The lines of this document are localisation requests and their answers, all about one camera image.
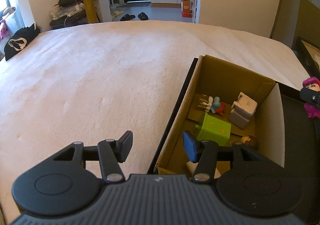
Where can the blue and red figurine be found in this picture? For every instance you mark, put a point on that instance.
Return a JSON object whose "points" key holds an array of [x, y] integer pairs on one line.
{"points": [[218, 107]]}

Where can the green cube toy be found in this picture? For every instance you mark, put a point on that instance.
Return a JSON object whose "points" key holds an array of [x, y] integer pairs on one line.
{"points": [[213, 128]]}

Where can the yellow round table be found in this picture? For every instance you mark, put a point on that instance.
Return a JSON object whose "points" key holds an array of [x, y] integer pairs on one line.
{"points": [[90, 2]]}

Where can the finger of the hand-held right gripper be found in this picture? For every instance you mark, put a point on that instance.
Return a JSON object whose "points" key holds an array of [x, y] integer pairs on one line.
{"points": [[310, 96]]}

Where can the white power strip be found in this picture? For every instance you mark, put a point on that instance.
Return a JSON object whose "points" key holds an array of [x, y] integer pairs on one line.
{"points": [[75, 9]]}

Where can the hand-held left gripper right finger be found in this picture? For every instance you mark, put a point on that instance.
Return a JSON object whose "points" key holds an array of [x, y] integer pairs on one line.
{"points": [[191, 146]]}

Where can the black and white garment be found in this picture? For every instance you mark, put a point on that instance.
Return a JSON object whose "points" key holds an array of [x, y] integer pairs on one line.
{"points": [[23, 36]]}

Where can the black tray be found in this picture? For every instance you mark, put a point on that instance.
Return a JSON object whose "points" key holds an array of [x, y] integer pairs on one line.
{"points": [[297, 140]]}

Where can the small clear plastic piece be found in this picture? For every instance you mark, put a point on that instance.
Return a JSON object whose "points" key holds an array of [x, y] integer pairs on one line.
{"points": [[202, 101]]}

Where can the beige slippers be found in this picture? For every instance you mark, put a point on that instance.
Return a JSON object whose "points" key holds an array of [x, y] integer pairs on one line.
{"points": [[117, 13]]}

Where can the black slipper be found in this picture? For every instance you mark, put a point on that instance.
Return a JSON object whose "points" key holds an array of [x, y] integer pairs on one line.
{"points": [[143, 16], [127, 17]]}

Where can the purple-haired doll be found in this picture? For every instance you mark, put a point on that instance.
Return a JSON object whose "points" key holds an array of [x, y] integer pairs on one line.
{"points": [[312, 113]]}

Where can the pink plush toy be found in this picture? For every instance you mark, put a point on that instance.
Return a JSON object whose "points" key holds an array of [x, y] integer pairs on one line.
{"points": [[3, 27]]}

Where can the grey and white toy appliance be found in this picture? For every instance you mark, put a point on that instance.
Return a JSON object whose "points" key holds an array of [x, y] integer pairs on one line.
{"points": [[243, 110]]}

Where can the orange cardboard box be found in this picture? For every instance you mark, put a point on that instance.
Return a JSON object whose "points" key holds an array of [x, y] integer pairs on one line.
{"points": [[185, 7]]}

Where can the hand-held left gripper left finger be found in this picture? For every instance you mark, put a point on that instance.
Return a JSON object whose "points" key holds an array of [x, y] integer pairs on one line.
{"points": [[126, 143]]}

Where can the small brown-haired figurine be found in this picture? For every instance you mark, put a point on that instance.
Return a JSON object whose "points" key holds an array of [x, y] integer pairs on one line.
{"points": [[250, 140]]}

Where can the black picture frame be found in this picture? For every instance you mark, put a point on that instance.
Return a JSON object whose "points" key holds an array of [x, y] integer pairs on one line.
{"points": [[303, 50]]}

